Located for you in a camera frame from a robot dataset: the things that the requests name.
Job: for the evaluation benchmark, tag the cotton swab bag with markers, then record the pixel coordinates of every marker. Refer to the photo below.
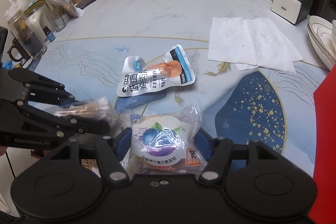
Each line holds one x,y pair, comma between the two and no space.
98,109

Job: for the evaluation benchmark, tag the white plate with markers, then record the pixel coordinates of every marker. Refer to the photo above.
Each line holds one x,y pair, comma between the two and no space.
319,31

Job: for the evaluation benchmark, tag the glass jar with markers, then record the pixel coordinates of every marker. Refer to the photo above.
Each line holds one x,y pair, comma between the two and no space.
25,35

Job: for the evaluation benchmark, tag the blueberry cake packet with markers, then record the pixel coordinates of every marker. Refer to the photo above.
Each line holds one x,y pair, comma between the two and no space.
165,143

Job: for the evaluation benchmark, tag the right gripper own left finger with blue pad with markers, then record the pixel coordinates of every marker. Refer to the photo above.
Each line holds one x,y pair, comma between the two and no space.
110,152

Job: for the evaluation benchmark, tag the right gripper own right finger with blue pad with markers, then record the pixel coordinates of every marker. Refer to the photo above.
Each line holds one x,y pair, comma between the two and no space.
217,153

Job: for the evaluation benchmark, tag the white paper napkins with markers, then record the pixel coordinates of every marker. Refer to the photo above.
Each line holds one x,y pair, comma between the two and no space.
254,42

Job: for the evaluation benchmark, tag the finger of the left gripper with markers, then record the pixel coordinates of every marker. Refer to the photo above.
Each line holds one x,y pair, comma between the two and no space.
38,88
39,124

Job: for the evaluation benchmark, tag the white red cardboard box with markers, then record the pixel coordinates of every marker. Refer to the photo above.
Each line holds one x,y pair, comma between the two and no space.
323,210

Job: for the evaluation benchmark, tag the silver chicken snack pouch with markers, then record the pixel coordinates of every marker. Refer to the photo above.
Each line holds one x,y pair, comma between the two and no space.
138,77

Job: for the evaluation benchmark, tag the green white tissue box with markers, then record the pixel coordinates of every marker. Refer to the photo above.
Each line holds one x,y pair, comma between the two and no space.
294,11

